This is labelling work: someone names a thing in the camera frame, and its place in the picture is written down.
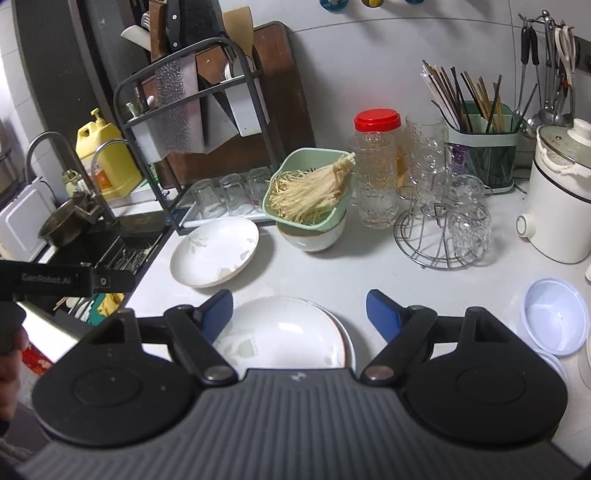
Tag glass jar with red lid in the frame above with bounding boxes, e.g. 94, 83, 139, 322
348, 108, 402, 229

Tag chrome gooseneck faucet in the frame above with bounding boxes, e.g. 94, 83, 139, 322
90, 138, 134, 195

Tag white electric cooking pot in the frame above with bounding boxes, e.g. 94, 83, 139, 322
516, 117, 591, 265

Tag metal hook rail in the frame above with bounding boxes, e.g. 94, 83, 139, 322
517, 14, 578, 33

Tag glass pot lid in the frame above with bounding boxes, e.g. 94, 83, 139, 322
538, 117, 591, 171

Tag metal wire cup rack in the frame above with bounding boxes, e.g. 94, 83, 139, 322
393, 185, 492, 270

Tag clear glass cup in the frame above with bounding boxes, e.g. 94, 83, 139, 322
441, 173, 485, 208
409, 182, 444, 217
445, 200, 494, 264

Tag pale blue plastic bowl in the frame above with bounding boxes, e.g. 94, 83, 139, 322
521, 277, 585, 356

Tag small metal pot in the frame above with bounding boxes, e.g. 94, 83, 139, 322
38, 191, 105, 247

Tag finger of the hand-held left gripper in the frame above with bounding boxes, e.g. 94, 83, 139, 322
92, 268, 137, 293

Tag clear plastic cup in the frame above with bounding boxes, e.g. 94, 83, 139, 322
577, 339, 591, 391

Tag person's left hand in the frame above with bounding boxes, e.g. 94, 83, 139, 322
0, 330, 31, 422

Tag grey kitchen faucet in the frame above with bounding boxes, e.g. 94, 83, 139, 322
25, 131, 118, 227

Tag upturned drinking glass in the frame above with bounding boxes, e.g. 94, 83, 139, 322
245, 167, 273, 213
219, 173, 257, 215
189, 179, 227, 217

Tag yellow detergent bottle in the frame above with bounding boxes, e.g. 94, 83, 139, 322
75, 108, 143, 200

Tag textured steel cleaver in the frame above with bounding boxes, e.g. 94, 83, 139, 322
154, 55, 206, 155

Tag black-handled steel utensil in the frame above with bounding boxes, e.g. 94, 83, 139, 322
515, 25, 532, 125
530, 28, 543, 88

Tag white bowl with brown band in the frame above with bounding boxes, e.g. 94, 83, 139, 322
277, 210, 348, 253

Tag steel ladle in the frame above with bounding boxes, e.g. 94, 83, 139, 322
538, 28, 561, 126

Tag green chopstick holder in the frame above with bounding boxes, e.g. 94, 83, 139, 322
444, 100, 520, 193

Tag enoki mushrooms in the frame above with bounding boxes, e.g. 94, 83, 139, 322
269, 152, 357, 224

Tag brown wooden cutting board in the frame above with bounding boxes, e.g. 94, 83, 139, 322
164, 21, 317, 190

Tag white-handled scissors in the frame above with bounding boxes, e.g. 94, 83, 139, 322
554, 25, 578, 88

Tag yellow dish cloth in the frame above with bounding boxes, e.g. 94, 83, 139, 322
95, 293, 125, 319

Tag bundle of chopsticks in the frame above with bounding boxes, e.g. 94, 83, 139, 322
420, 59, 539, 134

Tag white leaf-print plate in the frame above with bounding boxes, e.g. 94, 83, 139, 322
213, 296, 349, 377
169, 217, 260, 289
330, 318, 357, 370

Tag black kitchen sink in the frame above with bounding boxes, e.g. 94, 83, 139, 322
41, 212, 167, 324

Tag black dish rack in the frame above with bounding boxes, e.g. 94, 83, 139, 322
113, 37, 273, 234

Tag clear plastic container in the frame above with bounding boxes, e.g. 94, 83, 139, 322
531, 351, 571, 393

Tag light green colander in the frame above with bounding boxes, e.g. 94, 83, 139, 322
262, 148, 358, 232

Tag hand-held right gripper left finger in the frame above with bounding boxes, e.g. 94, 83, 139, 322
83, 289, 239, 387

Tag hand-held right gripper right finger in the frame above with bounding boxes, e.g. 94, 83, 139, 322
360, 289, 511, 387

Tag wooden spatula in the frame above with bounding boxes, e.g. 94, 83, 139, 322
222, 9, 254, 61

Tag stacked tall glasses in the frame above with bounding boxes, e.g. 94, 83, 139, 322
405, 112, 451, 208

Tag black-handled knife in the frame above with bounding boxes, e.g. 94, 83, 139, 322
164, 0, 185, 54

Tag white utensil caddy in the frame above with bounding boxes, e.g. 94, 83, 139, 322
130, 117, 171, 163
224, 80, 271, 137

